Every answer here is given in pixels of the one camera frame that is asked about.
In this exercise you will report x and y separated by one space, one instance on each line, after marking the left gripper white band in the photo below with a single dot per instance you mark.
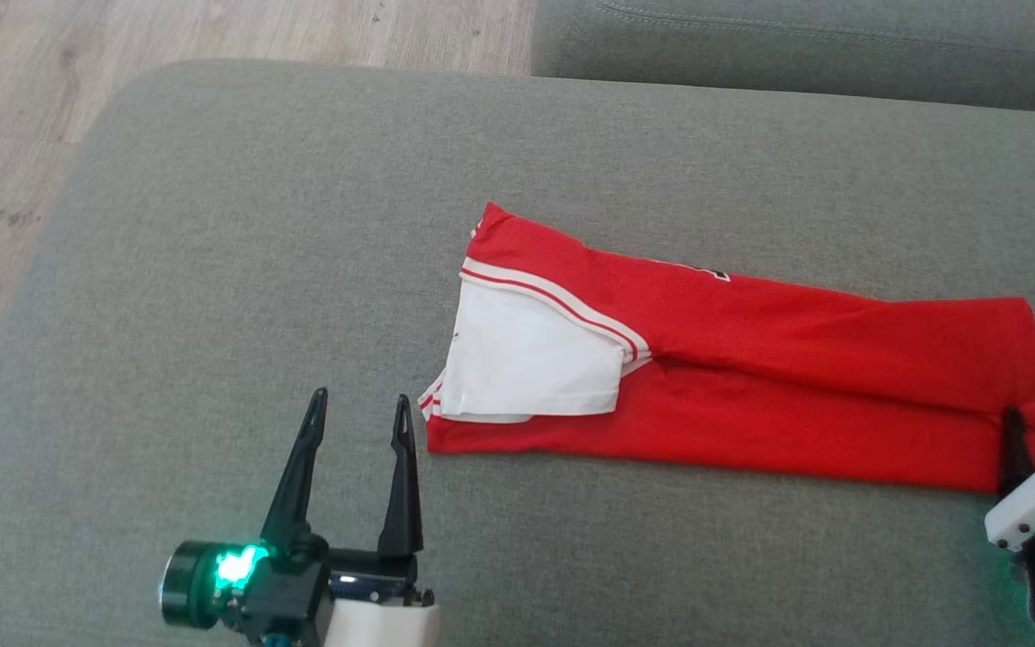
365 620

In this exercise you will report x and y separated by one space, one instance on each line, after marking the red and white basketball jersey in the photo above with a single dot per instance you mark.
796 386

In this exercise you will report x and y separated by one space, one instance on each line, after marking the grey fabric sofa seat cushion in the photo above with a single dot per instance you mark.
257 270

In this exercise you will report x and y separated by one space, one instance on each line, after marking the grey fabric sofa back cushion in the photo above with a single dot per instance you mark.
796 54

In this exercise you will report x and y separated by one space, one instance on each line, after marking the round black left wrist camera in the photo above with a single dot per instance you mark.
194 584

